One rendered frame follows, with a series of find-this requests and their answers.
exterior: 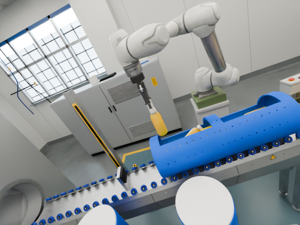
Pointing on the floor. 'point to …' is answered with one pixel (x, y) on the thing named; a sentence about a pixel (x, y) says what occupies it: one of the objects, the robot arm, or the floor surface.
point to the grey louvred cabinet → (121, 109)
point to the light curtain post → (93, 127)
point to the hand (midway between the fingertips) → (150, 106)
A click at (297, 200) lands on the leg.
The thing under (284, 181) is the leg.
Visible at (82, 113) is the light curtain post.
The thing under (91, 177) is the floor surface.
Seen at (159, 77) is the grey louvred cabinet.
